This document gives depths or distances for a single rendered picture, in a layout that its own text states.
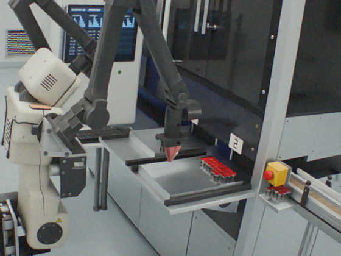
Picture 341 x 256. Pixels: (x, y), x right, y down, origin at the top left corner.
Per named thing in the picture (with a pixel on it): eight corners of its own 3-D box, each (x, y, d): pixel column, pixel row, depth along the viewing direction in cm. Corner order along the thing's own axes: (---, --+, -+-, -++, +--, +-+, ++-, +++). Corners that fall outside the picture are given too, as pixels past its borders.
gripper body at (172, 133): (188, 142, 160) (190, 122, 158) (162, 145, 156) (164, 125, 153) (179, 135, 166) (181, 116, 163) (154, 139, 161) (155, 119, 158)
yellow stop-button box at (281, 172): (276, 176, 176) (280, 160, 173) (288, 183, 170) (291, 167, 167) (262, 179, 172) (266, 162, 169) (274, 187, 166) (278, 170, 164)
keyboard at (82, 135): (128, 129, 247) (129, 125, 246) (139, 139, 236) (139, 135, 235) (59, 135, 228) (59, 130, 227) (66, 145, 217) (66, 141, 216)
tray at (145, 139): (189, 131, 233) (190, 125, 232) (218, 152, 213) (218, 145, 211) (129, 137, 217) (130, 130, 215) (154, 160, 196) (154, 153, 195)
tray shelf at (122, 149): (184, 131, 238) (184, 128, 237) (268, 192, 182) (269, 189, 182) (98, 139, 214) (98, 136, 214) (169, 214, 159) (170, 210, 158)
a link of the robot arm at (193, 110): (165, 85, 156) (178, 94, 149) (193, 83, 162) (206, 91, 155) (161, 116, 161) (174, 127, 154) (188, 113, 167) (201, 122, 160)
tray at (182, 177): (206, 162, 200) (207, 155, 199) (241, 188, 180) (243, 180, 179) (137, 172, 184) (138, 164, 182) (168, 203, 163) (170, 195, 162)
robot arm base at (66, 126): (45, 117, 138) (55, 131, 128) (64, 102, 139) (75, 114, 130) (59, 136, 143) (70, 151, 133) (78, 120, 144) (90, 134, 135)
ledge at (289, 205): (281, 192, 184) (282, 188, 183) (301, 206, 173) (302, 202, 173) (257, 198, 177) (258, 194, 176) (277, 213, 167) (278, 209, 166)
